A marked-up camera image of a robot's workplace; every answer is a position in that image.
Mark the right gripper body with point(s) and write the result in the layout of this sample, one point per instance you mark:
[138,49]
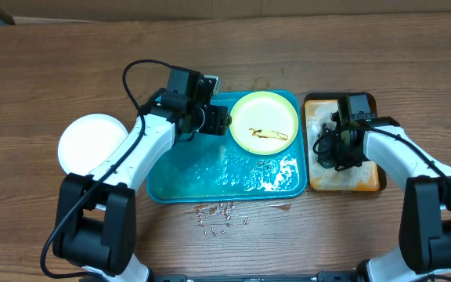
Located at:
[347,154]

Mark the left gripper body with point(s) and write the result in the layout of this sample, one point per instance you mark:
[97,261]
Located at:
[206,121]

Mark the green and yellow sponge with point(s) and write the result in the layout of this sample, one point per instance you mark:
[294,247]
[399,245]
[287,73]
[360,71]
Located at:
[326,161]

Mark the white plate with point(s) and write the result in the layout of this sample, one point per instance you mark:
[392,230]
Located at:
[88,141]

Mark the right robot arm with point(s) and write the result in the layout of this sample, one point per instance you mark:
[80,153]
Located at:
[424,251]

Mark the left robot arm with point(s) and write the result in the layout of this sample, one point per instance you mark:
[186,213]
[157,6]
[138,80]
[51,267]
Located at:
[95,230]

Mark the black tray with soapy water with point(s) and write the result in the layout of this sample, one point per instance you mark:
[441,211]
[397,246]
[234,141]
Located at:
[318,107]

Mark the teal plastic serving tray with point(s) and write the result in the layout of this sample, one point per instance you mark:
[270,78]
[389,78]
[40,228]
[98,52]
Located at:
[215,168]

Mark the yellow-green plate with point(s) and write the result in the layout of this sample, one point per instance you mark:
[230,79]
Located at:
[264,123]

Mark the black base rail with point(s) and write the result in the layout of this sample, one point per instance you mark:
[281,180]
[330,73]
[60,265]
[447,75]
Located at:
[323,276]

